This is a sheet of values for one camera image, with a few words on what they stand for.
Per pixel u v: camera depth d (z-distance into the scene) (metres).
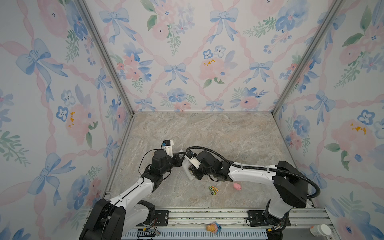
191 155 0.72
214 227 0.69
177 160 0.73
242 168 0.55
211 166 0.64
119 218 0.40
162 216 0.75
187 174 0.82
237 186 0.82
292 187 0.44
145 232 0.73
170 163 0.72
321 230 0.65
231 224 0.73
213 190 0.80
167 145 0.75
